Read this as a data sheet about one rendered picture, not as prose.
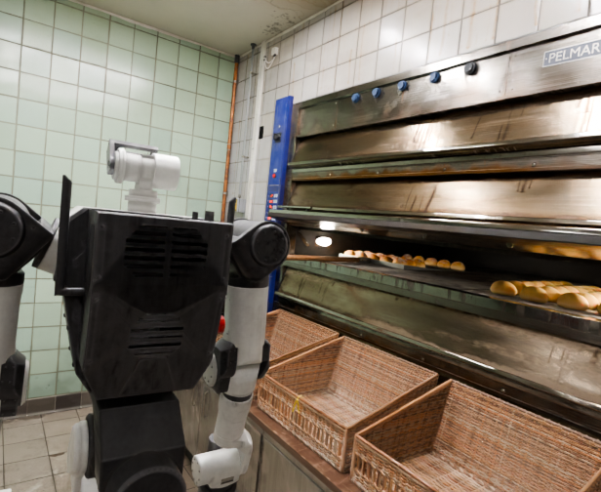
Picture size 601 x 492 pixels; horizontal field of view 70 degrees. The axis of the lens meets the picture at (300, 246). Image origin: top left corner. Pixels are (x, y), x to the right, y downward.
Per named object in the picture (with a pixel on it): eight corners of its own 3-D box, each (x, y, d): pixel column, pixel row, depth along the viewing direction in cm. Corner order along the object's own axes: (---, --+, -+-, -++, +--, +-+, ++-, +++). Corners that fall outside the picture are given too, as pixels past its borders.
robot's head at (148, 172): (178, 202, 80) (181, 155, 80) (120, 196, 75) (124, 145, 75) (168, 202, 86) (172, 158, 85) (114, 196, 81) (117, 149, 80)
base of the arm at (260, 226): (297, 269, 86) (286, 216, 84) (240, 291, 80) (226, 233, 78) (263, 261, 99) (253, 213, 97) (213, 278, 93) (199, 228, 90)
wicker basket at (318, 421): (339, 389, 211) (344, 334, 210) (433, 442, 166) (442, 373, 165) (254, 405, 182) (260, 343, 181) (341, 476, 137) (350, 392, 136)
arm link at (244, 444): (246, 479, 101) (258, 434, 97) (211, 489, 97) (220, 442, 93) (236, 458, 107) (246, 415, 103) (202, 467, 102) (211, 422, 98)
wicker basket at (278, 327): (276, 352, 260) (281, 307, 258) (336, 387, 214) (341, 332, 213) (201, 360, 232) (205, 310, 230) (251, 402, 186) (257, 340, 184)
